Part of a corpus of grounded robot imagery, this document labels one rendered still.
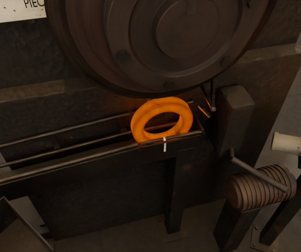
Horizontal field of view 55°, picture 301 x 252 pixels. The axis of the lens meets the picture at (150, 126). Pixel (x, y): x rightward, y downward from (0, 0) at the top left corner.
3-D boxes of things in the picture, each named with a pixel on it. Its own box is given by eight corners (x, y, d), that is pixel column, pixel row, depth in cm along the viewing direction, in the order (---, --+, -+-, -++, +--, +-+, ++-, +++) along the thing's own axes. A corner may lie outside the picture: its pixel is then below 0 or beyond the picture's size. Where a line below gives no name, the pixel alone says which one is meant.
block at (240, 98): (206, 135, 107) (217, 85, 90) (226, 131, 109) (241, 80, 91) (218, 158, 100) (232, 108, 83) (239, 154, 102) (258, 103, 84)
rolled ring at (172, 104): (197, 97, 79) (193, 90, 81) (130, 110, 76) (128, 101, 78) (190, 141, 93) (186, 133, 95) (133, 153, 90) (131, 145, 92)
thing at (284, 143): (271, 140, 96) (274, 127, 92) (301, 145, 93) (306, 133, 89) (269, 154, 92) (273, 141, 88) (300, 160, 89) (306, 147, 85)
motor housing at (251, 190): (205, 231, 140) (227, 168, 101) (247, 220, 144) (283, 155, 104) (216, 259, 131) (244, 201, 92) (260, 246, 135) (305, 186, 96)
